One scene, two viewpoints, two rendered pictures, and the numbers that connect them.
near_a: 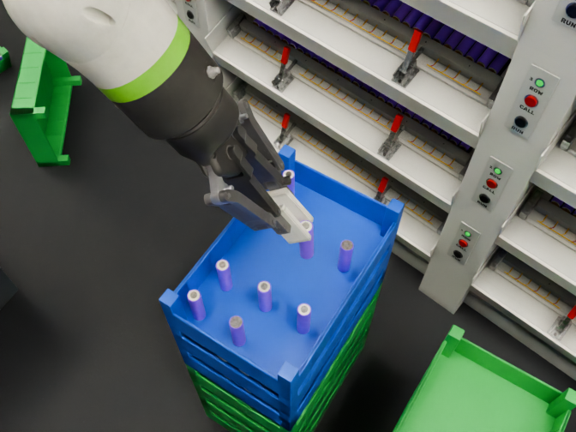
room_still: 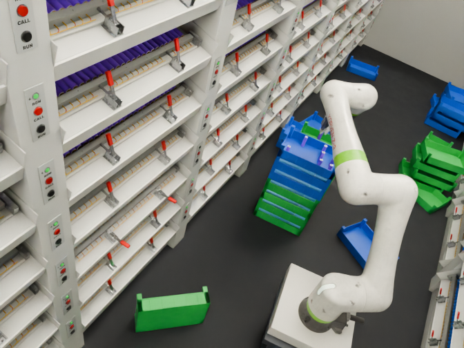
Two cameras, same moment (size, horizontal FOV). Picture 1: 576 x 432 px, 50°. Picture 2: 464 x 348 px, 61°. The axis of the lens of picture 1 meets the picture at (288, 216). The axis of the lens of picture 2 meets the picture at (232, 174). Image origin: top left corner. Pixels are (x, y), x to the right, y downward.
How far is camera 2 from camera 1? 197 cm
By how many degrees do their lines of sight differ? 64
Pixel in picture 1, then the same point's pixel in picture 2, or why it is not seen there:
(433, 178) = (244, 139)
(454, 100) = (251, 111)
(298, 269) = (306, 154)
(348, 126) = (227, 155)
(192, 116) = not seen: hidden behind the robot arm
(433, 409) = not seen: hidden behind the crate
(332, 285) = (308, 148)
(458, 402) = not seen: hidden behind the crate
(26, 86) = (189, 300)
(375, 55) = (237, 124)
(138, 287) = (259, 264)
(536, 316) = (259, 141)
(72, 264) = (254, 292)
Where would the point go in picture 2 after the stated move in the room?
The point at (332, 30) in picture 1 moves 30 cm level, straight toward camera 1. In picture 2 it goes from (227, 132) to (285, 139)
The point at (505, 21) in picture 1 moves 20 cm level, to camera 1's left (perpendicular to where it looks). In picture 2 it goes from (266, 80) to (276, 103)
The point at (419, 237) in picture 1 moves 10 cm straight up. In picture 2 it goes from (238, 161) to (242, 150)
